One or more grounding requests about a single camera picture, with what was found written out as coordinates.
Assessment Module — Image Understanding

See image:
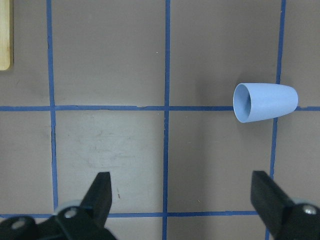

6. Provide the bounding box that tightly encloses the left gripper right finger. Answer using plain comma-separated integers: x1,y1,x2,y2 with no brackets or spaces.
250,170,320,240

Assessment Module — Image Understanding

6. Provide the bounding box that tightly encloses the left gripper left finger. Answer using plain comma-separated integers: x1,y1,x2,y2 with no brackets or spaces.
0,172,116,240

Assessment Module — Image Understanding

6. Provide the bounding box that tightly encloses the light blue plastic cup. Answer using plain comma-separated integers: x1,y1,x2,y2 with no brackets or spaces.
232,83,299,123

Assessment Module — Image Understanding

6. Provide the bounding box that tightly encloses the wooden cup rack stand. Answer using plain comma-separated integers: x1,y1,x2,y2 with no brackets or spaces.
0,0,14,71

